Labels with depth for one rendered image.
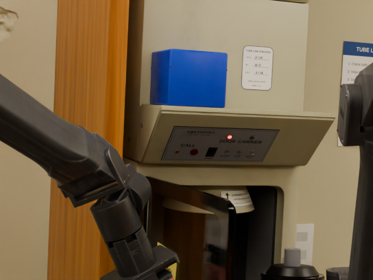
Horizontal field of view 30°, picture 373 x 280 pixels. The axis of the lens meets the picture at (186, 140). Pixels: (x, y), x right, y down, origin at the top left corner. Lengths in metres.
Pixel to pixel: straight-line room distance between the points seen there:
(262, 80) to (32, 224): 0.65
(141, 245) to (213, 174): 0.34
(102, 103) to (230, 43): 0.28
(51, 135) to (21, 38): 0.78
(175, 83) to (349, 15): 0.88
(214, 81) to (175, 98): 0.07
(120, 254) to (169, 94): 0.28
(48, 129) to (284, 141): 0.52
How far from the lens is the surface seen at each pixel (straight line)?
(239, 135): 1.18
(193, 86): 1.12
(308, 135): 1.23
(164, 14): 1.22
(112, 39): 1.10
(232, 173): 1.27
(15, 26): 1.60
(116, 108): 1.10
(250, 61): 1.27
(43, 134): 0.82
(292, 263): 1.22
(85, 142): 0.89
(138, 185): 1.01
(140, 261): 0.96
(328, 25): 1.87
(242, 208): 1.31
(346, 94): 0.78
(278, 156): 1.26
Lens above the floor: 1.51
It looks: 3 degrees down
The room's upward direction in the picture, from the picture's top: 3 degrees clockwise
